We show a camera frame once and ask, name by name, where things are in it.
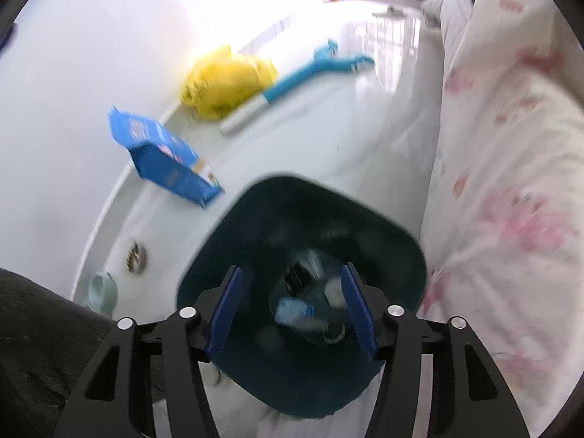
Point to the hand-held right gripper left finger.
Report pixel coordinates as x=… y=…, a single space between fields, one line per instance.
x=223 y=315

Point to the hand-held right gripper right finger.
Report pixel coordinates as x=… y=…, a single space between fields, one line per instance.
x=360 y=310

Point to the white plastic bag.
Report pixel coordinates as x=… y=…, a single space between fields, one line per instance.
x=333 y=289

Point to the blue tissue packet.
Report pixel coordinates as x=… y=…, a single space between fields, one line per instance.
x=296 y=312

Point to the clear plastic bag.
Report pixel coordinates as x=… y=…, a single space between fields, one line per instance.
x=315 y=260

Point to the dark teal trash bin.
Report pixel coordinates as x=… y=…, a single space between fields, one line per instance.
x=273 y=219

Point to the light green slipper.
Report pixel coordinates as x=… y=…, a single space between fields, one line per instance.
x=102 y=289

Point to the white quilt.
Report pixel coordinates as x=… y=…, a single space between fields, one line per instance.
x=319 y=429

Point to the blue cardboard box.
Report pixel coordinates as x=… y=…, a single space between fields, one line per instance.
x=159 y=155

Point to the grey rug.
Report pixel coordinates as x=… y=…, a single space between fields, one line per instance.
x=41 y=337

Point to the pink printed blanket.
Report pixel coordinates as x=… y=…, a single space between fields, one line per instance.
x=502 y=146

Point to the yellow plastic bag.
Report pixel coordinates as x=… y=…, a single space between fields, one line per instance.
x=223 y=80

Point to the blue toy claw stick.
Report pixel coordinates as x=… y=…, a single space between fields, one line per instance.
x=296 y=80

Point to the white slipper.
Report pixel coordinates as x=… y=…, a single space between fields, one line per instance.
x=390 y=11

